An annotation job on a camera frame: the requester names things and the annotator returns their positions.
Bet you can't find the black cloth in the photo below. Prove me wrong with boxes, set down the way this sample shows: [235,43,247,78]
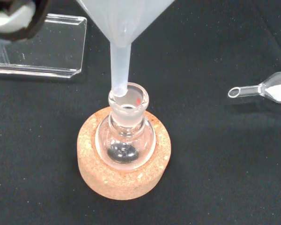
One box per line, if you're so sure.
[0,0,281,225]

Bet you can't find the clear round-bottom flask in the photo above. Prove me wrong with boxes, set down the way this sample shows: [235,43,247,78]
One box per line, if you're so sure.
[95,82,157,170]

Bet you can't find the cork ring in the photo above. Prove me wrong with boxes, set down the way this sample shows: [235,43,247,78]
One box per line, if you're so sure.
[76,106,172,201]

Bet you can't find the clear acrylic funnel stand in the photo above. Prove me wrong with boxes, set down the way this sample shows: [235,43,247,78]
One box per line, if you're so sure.
[0,13,88,79]

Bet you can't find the clear glass weighing funnel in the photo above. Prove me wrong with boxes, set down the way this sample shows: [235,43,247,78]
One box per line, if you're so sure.
[227,70,281,104]

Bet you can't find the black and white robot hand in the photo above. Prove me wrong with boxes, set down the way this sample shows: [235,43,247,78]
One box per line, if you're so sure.
[0,0,53,43]

